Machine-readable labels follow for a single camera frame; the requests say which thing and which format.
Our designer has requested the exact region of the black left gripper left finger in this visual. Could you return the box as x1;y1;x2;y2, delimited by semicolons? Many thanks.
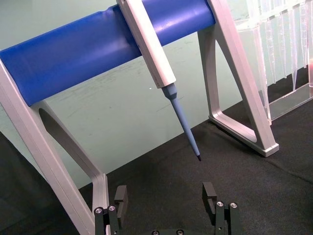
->
94;185;128;235

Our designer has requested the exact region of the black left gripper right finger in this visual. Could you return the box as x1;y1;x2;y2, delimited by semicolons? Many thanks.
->
202;182;243;235

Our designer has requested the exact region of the black table cloth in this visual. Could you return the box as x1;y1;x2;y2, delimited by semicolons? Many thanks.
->
0;70;313;235

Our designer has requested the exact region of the clear plastic tip rack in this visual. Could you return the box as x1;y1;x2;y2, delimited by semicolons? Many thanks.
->
231;0;313;126

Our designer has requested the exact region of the white pipette with blue shaft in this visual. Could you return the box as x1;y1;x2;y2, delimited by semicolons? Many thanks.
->
116;0;202;163

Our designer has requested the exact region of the white stand with blue bar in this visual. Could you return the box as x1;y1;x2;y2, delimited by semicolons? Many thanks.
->
0;0;280;235

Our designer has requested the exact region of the clear pipette tip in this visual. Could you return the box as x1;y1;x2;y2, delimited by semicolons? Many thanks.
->
265;16;277;85
300;1;310;69
291;4;300;92
280;11;291;79

